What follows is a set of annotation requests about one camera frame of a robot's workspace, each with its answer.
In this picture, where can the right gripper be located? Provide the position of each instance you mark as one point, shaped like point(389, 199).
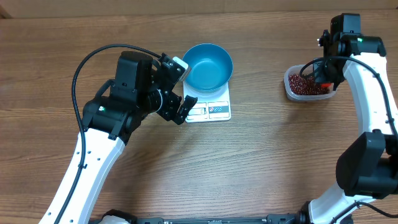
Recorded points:
point(319, 74)

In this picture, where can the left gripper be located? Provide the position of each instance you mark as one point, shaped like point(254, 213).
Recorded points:
point(168, 113)

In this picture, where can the red measuring scoop blue handle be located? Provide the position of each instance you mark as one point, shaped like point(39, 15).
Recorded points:
point(326, 85)

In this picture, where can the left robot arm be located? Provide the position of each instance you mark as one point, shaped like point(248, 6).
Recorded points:
point(142, 85)

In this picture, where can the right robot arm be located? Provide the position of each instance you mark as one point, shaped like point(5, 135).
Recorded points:
point(367, 170)

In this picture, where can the white digital kitchen scale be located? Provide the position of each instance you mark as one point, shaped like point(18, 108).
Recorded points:
point(210, 107)

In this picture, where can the blue bowl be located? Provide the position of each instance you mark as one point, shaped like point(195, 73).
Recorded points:
point(212, 67)

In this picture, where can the red adzuki beans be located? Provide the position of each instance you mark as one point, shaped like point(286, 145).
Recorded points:
point(306, 86)

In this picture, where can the clear plastic food container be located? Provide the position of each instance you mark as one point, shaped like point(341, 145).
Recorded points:
point(294, 97)

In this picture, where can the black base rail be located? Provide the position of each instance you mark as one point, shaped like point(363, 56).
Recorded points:
point(117, 216)

